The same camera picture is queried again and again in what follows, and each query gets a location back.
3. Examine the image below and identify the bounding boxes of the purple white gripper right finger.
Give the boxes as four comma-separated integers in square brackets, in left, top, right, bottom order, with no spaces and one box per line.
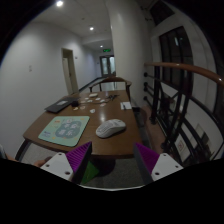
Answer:
[133,143,182,185]

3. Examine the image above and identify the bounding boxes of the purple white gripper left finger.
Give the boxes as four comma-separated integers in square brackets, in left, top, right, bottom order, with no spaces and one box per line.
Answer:
[42,142,92,184]

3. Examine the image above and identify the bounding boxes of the green patterned mouse pad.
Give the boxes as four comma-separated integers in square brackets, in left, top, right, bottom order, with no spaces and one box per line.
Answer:
[38,116,90,147]

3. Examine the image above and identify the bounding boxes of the white computer mouse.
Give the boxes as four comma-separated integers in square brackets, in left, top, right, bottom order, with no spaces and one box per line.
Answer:
[96,119,126,138]

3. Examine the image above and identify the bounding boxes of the wooden table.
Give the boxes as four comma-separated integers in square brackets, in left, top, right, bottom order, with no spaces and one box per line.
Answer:
[14,89,144,162]

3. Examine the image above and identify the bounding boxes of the black round small object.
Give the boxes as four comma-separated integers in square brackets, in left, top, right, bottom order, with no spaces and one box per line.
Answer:
[71,101,79,107]

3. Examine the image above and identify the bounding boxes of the dark closed laptop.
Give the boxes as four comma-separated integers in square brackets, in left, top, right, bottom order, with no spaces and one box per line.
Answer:
[46,97,78,113]

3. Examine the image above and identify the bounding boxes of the white notepad with pen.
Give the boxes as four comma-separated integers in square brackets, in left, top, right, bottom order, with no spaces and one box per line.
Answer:
[120,102,132,110]

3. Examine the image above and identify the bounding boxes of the black glasses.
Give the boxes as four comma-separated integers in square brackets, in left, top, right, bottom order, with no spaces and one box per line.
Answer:
[106,95,119,101]

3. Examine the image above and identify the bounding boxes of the wooden chair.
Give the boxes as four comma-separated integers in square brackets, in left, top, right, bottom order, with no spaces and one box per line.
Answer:
[89,76,132,100]

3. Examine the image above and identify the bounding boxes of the double glass door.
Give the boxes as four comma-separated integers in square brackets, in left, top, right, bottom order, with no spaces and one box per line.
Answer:
[100,56,115,76]

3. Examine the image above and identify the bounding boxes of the wooden stair handrail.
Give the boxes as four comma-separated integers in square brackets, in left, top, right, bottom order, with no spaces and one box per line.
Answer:
[145,62,224,88]

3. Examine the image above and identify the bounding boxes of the open side door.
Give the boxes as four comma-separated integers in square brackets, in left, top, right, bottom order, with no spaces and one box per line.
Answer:
[62,48,79,94]

